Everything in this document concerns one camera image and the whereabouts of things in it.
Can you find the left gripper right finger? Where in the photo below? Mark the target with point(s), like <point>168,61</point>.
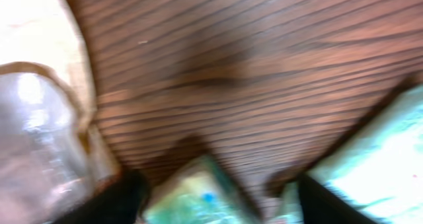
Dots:
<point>320,206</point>

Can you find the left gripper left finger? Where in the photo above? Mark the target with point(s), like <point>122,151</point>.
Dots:
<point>117,204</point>

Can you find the teal tissue pack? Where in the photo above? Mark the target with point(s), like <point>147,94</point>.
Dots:
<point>378,172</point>

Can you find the brown white snack bag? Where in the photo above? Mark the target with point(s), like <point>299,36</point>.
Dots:
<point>53,157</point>

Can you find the teal white tissue packet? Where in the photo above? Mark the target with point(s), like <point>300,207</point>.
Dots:
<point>199,193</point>

